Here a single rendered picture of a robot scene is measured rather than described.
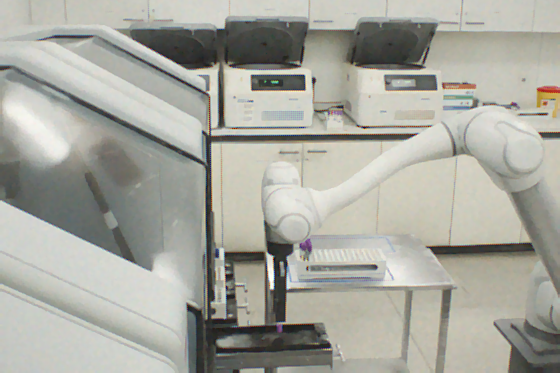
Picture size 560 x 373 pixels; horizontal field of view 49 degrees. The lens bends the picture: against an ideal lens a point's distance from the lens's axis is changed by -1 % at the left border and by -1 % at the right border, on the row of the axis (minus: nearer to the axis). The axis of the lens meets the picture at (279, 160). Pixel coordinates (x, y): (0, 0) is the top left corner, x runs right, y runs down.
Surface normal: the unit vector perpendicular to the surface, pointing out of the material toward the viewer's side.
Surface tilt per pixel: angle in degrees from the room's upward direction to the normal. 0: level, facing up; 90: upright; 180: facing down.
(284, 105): 90
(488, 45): 90
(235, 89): 59
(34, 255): 29
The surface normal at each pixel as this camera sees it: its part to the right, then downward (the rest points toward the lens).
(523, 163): 0.08, 0.10
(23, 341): 0.50, -0.85
